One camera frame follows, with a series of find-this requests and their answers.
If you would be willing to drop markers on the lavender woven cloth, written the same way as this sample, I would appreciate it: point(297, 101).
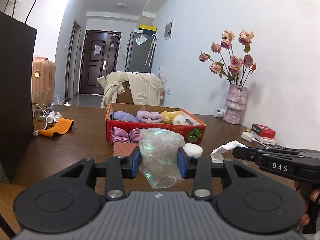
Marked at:
point(123, 116)

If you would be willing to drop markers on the dark brown door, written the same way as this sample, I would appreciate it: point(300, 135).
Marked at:
point(98, 59)

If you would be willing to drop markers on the beige coat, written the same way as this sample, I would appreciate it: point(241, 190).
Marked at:
point(146, 88)

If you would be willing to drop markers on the iridescent plastic bag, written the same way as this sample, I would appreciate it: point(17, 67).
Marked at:
point(159, 148)

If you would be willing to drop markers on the pink suitcase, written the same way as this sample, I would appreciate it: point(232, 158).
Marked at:
point(43, 81)

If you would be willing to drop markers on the white tissue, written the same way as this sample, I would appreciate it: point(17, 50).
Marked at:
point(216, 154)

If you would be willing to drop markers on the glass jar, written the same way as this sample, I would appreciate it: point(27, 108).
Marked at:
point(40, 109)

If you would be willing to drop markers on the white charger with cable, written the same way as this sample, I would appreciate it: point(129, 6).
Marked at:
point(250, 137)

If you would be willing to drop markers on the red orange cardboard box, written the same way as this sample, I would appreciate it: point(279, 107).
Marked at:
point(192, 133)

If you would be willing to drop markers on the white small bottle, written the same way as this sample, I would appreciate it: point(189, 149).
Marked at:
point(53, 117)

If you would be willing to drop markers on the yellow white plush toy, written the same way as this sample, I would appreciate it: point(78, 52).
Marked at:
point(173, 118)

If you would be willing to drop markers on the lilac fluffy headband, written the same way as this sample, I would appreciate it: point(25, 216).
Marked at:
point(149, 117)

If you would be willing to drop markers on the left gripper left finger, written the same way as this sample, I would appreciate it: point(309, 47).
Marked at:
point(130, 164)

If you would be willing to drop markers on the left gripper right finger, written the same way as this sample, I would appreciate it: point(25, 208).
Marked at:
point(186, 165)

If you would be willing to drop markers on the purple satin scrunchie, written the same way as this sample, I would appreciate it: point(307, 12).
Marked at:
point(122, 136)

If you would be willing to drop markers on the wooden chair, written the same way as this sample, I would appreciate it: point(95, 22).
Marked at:
point(126, 96)

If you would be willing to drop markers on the white tissue pack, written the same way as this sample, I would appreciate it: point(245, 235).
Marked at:
point(219, 113)

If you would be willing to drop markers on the red white box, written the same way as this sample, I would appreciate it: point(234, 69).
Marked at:
point(263, 131)

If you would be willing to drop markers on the orange fabric band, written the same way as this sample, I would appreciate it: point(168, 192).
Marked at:
point(60, 128)

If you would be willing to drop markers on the pink textured vase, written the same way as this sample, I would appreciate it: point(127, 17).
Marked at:
point(235, 103)

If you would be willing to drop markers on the grey refrigerator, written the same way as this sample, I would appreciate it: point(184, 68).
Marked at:
point(140, 51)

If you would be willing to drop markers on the dried pink roses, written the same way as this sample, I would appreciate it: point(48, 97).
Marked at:
point(236, 69)

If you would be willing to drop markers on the black paper bag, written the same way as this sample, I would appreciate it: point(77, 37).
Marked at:
point(17, 49)

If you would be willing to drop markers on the white round sponge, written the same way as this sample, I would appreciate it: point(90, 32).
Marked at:
point(193, 150)

